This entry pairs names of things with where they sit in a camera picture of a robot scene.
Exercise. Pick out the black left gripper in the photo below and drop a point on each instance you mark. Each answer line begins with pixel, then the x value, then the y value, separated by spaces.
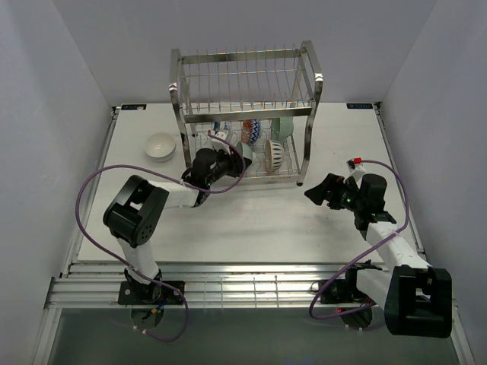
pixel 233 162

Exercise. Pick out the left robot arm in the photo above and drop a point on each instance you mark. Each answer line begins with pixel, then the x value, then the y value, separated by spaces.
pixel 135 211

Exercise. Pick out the light green ceramic bowl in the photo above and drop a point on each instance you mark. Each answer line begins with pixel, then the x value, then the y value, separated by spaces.
pixel 246 151

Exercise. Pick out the stainless steel dish rack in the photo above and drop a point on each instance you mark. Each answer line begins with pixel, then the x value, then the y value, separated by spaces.
pixel 210 89

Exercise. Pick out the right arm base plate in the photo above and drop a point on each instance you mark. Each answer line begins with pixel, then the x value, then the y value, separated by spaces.
pixel 345 291

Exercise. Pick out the blue patterned white bowl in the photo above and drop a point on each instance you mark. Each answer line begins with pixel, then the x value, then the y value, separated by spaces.
pixel 224 127

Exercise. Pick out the red blue zigzag bowl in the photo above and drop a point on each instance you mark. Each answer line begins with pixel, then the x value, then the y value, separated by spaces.
pixel 250 131

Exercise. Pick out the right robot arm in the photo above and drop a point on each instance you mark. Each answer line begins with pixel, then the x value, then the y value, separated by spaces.
pixel 416 298

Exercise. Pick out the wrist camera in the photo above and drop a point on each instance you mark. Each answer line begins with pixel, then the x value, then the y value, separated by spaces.
pixel 356 169
pixel 219 141

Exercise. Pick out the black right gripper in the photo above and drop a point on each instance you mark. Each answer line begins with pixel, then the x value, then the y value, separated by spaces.
pixel 334 184

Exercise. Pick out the pale green bowl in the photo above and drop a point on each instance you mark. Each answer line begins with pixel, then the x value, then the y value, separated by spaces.
pixel 281 128

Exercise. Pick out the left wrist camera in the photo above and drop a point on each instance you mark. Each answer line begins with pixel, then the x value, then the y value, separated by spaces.
pixel 219 141

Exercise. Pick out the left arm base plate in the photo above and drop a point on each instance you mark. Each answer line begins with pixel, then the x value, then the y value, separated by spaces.
pixel 135 293

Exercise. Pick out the white ceramic bowl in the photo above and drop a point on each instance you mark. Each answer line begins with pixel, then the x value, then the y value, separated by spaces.
pixel 160 147

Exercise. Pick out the aluminium frame rail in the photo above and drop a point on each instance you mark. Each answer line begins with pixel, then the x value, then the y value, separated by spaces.
pixel 96 285

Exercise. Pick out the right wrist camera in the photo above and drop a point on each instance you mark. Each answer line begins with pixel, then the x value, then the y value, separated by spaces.
pixel 356 169

